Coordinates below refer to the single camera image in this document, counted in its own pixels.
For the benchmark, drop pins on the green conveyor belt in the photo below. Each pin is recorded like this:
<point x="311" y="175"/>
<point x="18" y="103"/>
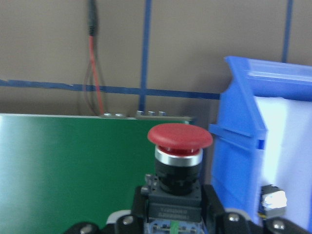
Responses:
<point x="56" y="171"/>

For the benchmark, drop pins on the red mushroom push button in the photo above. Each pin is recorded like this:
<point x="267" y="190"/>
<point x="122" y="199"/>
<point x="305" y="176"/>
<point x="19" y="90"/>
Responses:
<point x="174" y="194"/>

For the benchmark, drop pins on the white foam pad target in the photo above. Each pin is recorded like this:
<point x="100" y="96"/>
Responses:
<point x="288" y="154"/>

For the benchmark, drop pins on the blue plastic target bin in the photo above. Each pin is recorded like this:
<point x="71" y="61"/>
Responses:
<point x="239" y="132"/>

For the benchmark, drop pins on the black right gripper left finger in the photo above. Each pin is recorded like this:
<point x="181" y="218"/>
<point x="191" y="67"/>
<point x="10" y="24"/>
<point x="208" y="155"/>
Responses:
<point x="126" y="224"/>

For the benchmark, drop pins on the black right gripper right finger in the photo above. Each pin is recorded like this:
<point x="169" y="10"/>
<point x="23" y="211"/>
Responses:
<point x="218" y="221"/>

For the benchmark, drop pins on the yellow mushroom push button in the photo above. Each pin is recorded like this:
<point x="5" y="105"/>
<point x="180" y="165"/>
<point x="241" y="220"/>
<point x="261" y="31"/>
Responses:
<point x="272" y="202"/>

